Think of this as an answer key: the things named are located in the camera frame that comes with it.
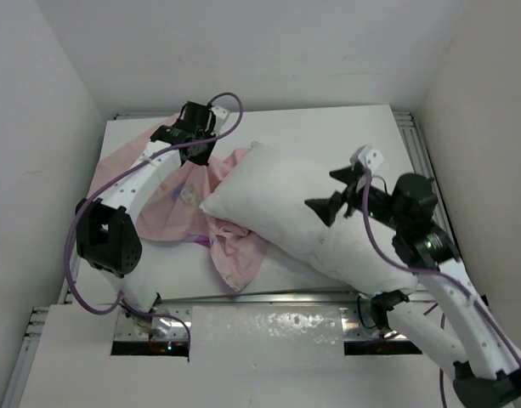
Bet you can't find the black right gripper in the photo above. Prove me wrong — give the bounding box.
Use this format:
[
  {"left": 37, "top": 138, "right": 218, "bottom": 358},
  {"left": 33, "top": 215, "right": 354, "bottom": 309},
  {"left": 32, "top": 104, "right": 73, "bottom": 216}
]
[{"left": 304, "top": 162, "right": 405, "bottom": 230}]

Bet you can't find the pink purple pillowcase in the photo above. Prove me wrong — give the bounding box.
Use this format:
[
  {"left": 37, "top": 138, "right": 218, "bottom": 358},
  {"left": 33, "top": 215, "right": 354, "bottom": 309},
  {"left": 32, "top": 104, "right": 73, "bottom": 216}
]
[{"left": 86, "top": 114, "right": 269, "bottom": 292}]

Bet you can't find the white pillow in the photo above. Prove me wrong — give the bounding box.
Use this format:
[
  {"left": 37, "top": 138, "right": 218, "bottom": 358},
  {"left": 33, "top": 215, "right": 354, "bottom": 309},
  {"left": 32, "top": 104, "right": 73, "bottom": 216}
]
[{"left": 201, "top": 142, "right": 417, "bottom": 297}]

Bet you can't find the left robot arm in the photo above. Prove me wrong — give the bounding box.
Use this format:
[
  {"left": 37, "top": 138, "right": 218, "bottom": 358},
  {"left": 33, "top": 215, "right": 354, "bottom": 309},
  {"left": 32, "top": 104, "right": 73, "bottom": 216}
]
[{"left": 76, "top": 102, "right": 229, "bottom": 314}]

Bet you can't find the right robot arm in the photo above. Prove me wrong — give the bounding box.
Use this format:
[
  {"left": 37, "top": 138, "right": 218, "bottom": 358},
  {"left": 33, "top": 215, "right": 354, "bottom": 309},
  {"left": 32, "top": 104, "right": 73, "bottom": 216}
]
[{"left": 305, "top": 164, "right": 521, "bottom": 407}]

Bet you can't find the white front cover board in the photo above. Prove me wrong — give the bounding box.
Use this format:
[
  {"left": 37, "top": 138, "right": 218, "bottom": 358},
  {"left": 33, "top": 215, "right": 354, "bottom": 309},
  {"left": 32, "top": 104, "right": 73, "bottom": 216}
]
[{"left": 20, "top": 305, "right": 459, "bottom": 407}]

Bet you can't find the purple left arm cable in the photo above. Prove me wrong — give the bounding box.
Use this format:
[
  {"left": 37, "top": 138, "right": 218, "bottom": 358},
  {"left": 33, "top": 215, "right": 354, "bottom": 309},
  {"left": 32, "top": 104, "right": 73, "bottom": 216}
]
[{"left": 64, "top": 91, "right": 244, "bottom": 354}]

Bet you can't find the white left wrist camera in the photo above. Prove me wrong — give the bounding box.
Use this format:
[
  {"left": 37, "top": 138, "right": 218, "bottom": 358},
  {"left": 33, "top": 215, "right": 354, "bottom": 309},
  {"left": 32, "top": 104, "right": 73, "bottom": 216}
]
[{"left": 210, "top": 105, "right": 230, "bottom": 133}]

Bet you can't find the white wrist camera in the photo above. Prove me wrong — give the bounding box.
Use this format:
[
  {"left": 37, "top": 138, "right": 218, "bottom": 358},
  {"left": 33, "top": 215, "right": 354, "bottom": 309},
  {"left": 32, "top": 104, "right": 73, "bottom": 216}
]
[
  {"left": 210, "top": 105, "right": 230, "bottom": 133},
  {"left": 349, "top": 144, "right": 384, "bottom": 173}
]

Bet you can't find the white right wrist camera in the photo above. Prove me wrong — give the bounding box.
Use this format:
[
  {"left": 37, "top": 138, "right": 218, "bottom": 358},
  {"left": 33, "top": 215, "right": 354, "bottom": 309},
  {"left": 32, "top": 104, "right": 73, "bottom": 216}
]
[{"left": 349, "top": 144, "right": 384, "bottom": 173}]

